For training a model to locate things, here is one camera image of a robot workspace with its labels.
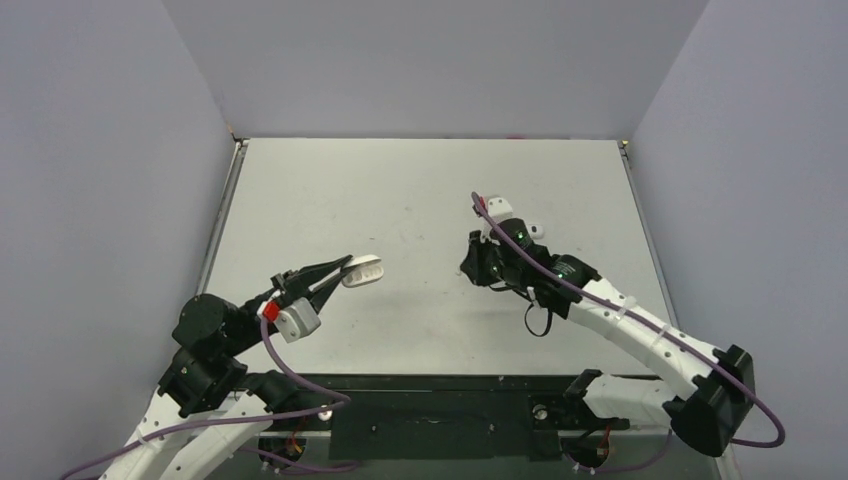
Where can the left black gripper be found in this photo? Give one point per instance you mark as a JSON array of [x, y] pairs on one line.
[[293, 284]]

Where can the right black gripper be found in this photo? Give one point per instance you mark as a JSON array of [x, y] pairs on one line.
[[475, 263]]

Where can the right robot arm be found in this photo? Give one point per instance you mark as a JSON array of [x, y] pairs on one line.
[[699, 390]]

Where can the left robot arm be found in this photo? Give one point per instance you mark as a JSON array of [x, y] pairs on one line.
[[226, 383]]

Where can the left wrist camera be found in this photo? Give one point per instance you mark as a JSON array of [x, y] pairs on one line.
[[293, 322]]

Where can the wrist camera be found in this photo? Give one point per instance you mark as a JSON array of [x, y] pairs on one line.
[[293, 322], [497, 207]]

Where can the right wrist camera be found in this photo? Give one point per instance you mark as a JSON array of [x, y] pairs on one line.
[[497, 207]]

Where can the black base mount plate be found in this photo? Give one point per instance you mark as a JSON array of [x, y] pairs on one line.
[[452, 417]]

